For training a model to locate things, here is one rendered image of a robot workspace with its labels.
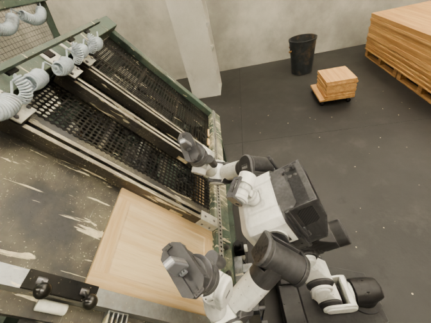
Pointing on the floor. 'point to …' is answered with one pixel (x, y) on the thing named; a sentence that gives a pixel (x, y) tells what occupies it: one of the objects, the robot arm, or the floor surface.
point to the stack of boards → (403, 45)
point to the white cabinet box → (196, 45)
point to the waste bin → (302, 53)
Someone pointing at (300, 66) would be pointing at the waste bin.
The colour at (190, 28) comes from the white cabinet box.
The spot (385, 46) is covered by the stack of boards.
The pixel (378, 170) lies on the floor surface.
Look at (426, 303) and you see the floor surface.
